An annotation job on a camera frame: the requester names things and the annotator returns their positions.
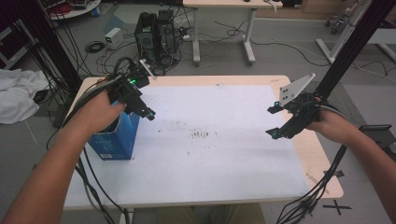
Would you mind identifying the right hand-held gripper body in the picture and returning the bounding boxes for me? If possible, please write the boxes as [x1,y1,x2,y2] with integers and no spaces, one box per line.
[278,72,323,140]

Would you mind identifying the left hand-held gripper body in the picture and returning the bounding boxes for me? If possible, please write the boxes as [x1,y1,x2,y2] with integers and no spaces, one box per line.
[106,59,157,105]

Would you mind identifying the blue cardboard box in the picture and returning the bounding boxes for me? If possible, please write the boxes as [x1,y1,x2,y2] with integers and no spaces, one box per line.
[87,106,141,161]

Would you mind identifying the person's right hand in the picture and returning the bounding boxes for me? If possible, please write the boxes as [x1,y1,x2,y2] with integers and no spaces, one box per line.
[306,107,353,146]

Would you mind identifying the person's left hand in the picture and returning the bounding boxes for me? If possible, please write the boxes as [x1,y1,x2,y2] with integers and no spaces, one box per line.
[74,88,126,136]

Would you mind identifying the black computer tower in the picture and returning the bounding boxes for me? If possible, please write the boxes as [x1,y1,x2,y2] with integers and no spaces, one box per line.
[156,8,178,63]
[134,11,159,68]

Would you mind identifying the small white box device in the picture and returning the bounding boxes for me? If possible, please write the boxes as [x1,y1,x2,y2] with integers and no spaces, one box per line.
[104,27,125,50]

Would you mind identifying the black tape strip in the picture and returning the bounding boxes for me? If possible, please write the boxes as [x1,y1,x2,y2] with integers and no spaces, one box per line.
[323,169,346,179]

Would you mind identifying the black flat device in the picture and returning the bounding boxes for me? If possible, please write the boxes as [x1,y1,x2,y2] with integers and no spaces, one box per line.
[358,123,396,157]

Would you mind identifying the white metal stand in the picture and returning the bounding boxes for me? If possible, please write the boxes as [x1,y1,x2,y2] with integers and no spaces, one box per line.
[316,0,396,65]

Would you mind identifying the white table mat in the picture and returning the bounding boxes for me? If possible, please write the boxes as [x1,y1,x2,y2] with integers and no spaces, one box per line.
[64,84,312,209]

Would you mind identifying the round white table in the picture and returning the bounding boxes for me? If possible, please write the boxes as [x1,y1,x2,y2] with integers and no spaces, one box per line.
[46,0,102,21]

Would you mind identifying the person's right leg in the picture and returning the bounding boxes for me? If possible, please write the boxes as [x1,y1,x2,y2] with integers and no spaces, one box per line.
[222,203,265,224]

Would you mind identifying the person's leg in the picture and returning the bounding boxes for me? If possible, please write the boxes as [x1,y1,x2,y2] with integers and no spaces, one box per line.
[155,205,200,224]
[222,203,265,224]

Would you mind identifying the white crumpled cloth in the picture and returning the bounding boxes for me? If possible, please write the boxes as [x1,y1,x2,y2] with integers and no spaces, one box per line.
[0,68,50,125]

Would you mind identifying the person's left leg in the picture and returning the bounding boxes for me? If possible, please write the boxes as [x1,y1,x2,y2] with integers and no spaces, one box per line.
[155,205,200,224]

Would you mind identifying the wooden desk white legs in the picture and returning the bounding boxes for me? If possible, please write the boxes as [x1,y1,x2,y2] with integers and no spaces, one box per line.
[182,0,284,67]

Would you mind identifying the left gripper black cable bundle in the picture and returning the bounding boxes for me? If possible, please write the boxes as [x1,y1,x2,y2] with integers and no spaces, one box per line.
[46,55,142,224]

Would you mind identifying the gripper black cable bundle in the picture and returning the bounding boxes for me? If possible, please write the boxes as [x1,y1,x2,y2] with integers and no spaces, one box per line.
[275,104,348,224]
[46,55,142,224]

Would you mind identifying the coiled black cable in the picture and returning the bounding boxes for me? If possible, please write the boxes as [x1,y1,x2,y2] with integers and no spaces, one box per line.
[84,40,106,54]

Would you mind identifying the long black floor cable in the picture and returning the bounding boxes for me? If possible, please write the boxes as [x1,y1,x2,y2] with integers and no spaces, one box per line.
[214,20,332,68]

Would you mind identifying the right gripper black cable bundle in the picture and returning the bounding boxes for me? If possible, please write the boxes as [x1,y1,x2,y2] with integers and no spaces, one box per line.
[275,104,348,224]

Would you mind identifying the black metal frame post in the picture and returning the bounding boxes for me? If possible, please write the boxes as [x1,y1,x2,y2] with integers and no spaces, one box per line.
[8,0,84,91]
[314,0,396,101]

